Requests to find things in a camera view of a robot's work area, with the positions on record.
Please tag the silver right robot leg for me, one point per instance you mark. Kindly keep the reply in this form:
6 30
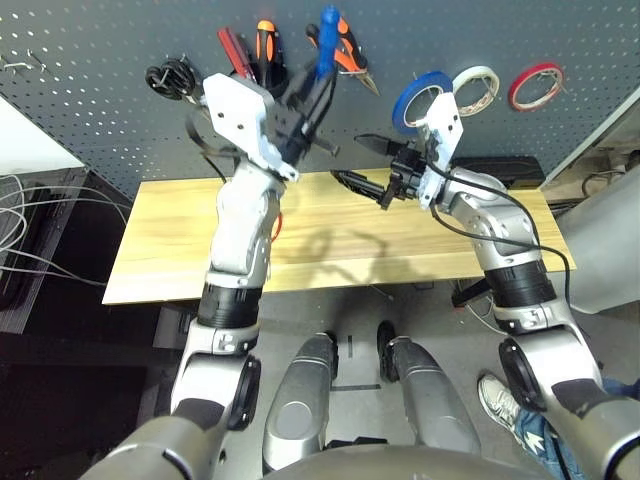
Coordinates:
430 400

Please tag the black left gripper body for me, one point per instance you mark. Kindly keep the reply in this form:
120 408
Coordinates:
290 132

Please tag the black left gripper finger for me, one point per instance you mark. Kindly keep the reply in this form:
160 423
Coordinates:
320 110
300 92

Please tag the black under-table bracket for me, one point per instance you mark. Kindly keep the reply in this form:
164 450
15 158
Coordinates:
470 292

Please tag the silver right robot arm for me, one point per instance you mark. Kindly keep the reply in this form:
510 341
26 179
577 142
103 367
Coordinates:
500 225

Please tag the silver robot leg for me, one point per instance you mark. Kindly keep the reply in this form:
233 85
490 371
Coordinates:
300 400
430 400

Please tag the red tape roll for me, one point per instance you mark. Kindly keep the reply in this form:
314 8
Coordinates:
520 82

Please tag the white metal shelf frame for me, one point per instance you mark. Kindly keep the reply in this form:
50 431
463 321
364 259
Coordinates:
590 135

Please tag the white desk panel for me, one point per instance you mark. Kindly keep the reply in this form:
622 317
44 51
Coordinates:
30 145

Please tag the white sneaker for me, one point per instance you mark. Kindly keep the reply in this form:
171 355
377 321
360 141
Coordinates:
500 405

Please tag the white tape roll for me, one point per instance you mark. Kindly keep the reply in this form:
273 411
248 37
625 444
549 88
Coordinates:
465 77

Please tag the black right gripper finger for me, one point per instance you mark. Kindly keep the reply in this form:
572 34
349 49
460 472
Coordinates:
380 145
362 185

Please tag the orange and black screwdriver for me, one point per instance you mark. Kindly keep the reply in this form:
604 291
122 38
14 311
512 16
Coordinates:
265 40

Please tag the silver left robot leg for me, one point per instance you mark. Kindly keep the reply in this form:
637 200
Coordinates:
300 400

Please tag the black cup holder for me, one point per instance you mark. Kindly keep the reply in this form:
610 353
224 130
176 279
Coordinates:
275 82

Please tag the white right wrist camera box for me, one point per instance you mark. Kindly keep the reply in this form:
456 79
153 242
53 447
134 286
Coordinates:
445 120

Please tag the blue tape roll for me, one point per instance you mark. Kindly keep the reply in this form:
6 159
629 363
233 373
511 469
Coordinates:
400 102

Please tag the grey robot torso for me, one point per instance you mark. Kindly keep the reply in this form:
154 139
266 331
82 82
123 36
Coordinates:
400 465

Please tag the light grey appliance housing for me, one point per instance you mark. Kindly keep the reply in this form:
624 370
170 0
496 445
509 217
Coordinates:
610 250

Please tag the blue jeans leg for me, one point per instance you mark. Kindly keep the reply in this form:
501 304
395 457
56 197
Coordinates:
535 435

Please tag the small metal peg hook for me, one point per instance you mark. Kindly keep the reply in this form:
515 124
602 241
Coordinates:
11 66
36 60

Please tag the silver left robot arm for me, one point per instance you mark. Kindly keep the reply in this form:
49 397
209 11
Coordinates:
240 225

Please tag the dark grey pegboard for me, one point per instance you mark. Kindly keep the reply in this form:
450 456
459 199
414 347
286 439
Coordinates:
125 125

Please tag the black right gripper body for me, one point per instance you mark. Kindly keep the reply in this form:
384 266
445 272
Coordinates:
407 167

